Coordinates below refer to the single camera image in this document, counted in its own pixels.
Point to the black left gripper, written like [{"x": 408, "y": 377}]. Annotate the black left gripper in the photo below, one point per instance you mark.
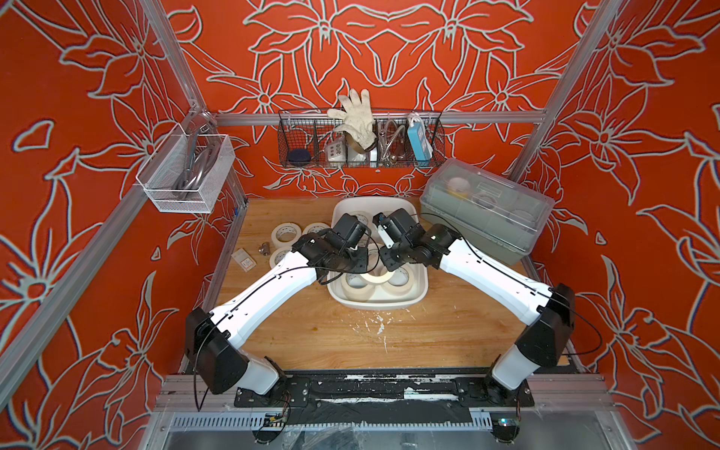
[{"x": 363, "y": 262}]

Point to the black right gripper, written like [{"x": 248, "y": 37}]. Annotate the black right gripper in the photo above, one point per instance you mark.
[{"x": 385, "y": 258}]

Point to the beige masking tape roll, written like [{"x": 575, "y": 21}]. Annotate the beige masking tape roll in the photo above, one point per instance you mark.
[
  {"x": 286, "y": 234},
  {"x": 315, "y": 228},
  {"x": 362, "y": 217},
  {"x": 401, "y": 282},
  {"x": 278, "y": 255},
  {"x": 355, "y": 288},
  {"x": 376, "y": 273}
]

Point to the white plastic storage tray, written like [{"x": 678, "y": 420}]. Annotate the white plastic storage tray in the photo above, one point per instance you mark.
[{"x": 380, "y": 301}]

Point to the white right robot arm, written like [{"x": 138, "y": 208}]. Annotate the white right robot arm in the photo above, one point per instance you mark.
[{"x": 549, "y": 313}]

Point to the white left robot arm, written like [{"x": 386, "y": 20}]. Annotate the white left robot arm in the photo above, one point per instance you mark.
[{"x": 214, "y": 339}]

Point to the blue white box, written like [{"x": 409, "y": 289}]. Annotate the blue white box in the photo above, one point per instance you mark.
[{"x": 417, "y": 136}]

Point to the translucent lidded storage box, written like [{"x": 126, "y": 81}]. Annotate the translucent lidded storage box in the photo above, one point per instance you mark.
[{"x": 498, "y": 216}]

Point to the small clear plastic packet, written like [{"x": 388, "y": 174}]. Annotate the small clear plastic packet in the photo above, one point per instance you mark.
[{"x": 244, "y": 260}]

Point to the white power adapter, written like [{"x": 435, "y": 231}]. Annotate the white power adapter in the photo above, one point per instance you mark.
[{"x": 336, "y": 152}]

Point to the dark blue round object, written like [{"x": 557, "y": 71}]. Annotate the dark blue round object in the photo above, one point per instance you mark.
[{"x": 299, "y": 157}]

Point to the white work glove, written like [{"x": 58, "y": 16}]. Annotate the white work glove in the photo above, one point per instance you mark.
[{"x": 356, "y": 118}]

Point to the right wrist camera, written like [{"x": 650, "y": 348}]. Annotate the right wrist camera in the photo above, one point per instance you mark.
[{"x": 380, "y": 221}]

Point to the black wire wall basket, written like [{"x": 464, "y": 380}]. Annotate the black wire wall basket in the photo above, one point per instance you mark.
[{"x": 311, "y": 138}]

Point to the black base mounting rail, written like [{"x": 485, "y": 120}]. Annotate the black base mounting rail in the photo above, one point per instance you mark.
[{"x": 462, "y": 385}]

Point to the white mesh wall basket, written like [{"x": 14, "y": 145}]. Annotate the white mesh wall basket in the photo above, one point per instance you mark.
[{"x": 187, "y": 173}]

